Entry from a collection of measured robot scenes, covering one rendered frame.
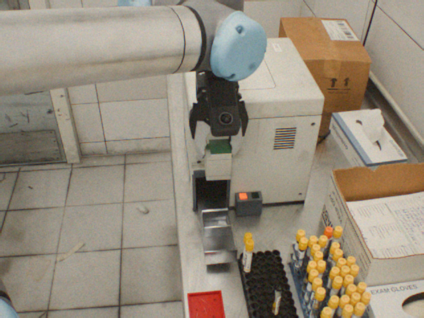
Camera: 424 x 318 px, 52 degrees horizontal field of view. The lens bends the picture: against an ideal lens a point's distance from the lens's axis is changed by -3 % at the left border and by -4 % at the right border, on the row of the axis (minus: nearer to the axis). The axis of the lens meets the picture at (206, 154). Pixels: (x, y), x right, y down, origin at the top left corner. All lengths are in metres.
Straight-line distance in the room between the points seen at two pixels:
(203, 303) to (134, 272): 1.16
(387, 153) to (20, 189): 1.92
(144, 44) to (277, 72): 0.57
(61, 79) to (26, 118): 2.07
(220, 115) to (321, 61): 0.68
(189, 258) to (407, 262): 0.43
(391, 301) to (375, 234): 0.16
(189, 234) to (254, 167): 0.21
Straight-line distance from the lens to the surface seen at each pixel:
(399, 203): 1.08
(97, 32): 0.43
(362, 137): 1.25
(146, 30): 0.46
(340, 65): 1.35
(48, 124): 2.49
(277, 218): 1.06
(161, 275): 2.03
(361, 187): 1.05
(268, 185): 1.04
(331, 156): 1.26
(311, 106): 0.93
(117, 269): 2.08
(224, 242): 0.95
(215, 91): 0.72
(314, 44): 1.41
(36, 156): 2.64
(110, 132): 2.56
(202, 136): 0.80
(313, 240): 0.88
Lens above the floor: 1.65
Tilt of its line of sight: 40 degrees down
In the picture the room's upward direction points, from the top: straight up
